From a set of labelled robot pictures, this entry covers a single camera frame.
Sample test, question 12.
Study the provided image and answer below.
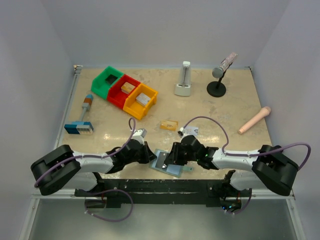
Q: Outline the black card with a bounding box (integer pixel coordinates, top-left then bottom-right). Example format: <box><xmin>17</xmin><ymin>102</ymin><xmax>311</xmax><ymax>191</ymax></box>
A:
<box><xmin>155</xmin><ymin>151</ymin><xmax>168</xmax><ymax>169</ymax></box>

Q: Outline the green card holder wallet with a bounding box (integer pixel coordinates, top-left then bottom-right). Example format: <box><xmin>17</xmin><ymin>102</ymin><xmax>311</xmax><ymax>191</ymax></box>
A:
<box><xmin>149</xmin><ymin>149</ymin><xmax>194</xmax><ymax>178</ymax></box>

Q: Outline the white VIP card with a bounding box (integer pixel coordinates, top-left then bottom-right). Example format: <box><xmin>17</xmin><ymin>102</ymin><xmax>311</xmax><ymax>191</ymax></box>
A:
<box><xmin>183</xmin><ymin>125</ymin><xmax>199</xmax><ymax>136</ymax></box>

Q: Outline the gold VIP card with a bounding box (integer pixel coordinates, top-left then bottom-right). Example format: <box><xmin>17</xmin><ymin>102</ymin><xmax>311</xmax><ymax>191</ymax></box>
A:
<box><xmin>160</xmin><ymin>120</ymin><xmax>167</xmax><ymax>130</ymax></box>
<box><xmin>165</xmin><ymin>120</ymin><xmax>178</xmax><ymax>131</ymax></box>

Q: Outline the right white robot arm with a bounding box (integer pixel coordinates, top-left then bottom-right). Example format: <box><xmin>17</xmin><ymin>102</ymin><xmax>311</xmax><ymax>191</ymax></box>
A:
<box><xmin>164</xmin><ymin>135</ymin><xmax>299</xmax><ymax>196</ymax></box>

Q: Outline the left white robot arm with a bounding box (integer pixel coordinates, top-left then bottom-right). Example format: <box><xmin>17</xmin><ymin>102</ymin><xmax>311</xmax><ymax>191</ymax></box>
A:
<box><xmin>30</xmin><ymin>139</ymin><xmax>157</xmax><ymax>196</ymax></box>

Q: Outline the card stack in yellow bin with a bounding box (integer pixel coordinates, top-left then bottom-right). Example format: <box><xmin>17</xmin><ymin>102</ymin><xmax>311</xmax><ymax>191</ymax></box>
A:
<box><xmin>135</xmin><ymin>92</ymin><xmax>151</xmax><ymax>107</ymax></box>

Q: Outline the card stack in red bin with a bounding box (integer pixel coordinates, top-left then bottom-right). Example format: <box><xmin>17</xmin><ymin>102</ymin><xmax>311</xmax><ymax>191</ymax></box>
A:
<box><xmin>121</xmin><ymin>82</ymin><xmax>135</xmax><ymax>95</ymax></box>

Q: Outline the yellow plastic bin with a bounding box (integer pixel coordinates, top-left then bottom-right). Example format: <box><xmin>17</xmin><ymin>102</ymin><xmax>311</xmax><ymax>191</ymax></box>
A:
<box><xmin>123</xmin><ymin>83</ymin><xmax>158</xmax><ymax>120</ymax></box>

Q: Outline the white metronome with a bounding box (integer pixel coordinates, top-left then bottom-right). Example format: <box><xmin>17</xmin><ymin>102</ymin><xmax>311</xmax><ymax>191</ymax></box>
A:
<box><xmin>174</xmin><ymin>61</ymin><xmax>191</xmax><ymax>97</ymax></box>

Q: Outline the toy block hammer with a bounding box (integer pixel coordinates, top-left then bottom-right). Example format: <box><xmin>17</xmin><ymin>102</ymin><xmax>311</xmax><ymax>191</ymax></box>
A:
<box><xmin>64</xmin><ymin>94</ymin><xmax>94</xmax><ymax>135</ymax></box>

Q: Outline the red plastic bin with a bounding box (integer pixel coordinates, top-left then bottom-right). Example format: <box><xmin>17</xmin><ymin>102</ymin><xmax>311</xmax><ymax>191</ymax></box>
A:
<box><xmin>107</xmin><ymin>74</ymin><xmax>141</xmax><ymax>110</ymax></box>

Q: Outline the black microphone stand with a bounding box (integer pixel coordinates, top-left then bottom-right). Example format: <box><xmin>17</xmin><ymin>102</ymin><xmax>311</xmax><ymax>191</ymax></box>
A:
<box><xmin>206</xmin><ymin>66</ymin><xmax>227</xmax><ymax>98</ymax></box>

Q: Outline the green plastic bin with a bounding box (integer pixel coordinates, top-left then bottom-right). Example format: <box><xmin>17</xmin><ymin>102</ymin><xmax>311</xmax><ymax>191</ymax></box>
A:
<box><xmin>91</xmin><ymin>66</ymin><xmax>124</xmax><ymax>100</ymax></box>

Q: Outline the black item in green bin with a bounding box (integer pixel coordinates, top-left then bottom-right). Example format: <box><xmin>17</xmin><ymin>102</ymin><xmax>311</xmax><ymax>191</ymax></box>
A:
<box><xmin>105</xmin><ymin>74</ymin><xmax>118</xmax><ymax>85</ymax></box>

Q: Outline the grey glitter microphone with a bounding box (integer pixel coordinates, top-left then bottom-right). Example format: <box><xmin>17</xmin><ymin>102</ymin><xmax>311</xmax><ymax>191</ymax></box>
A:
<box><xmin>212</xmin><ymin>52</ymin><xmax>238</xmax><ymax>79</ymax></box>

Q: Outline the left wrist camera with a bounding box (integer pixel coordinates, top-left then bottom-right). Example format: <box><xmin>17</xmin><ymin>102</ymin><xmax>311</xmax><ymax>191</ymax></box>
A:
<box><xmin>131</xmin><ymin>128</ymin><xmax>147</xmax><ymax>145</ymax></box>

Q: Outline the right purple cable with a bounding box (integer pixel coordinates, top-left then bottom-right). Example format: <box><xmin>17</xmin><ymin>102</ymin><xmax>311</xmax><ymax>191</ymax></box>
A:
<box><xmin>182</xmin><ymin>116</ymin><xmax>312</xmax><ymax>216</ymax></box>

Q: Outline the purple cable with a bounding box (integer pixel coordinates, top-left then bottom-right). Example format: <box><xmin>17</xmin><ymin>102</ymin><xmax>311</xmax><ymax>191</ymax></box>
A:
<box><xmin>182</xmin><ymin>116</ymin><xmax>312</xmax><ymax>216</ymax></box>
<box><xmin>33</xmin><ymin>117</ymin><xmax>135</xmax><ymax>222</ymax></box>

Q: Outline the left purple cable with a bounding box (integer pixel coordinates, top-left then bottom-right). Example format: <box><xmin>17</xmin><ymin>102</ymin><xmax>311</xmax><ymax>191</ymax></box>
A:
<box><xmin>33</xmin><ymin>117</ymin><xmax>135</xmax><ymax>222</ymax></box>

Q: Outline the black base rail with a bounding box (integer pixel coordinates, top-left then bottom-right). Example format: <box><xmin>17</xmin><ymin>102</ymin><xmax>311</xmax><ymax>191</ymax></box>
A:
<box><xmin>74</xmin><ymin>179</ymin><xmax>250</xmax><ymax>208</ymax></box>

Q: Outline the aluminium frame rail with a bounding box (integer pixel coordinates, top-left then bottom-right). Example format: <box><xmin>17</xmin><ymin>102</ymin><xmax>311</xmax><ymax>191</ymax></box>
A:
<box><xmin>18</xmin><ymin>65</ymin><xmax>83</xmax><ymax>240</ymax></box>

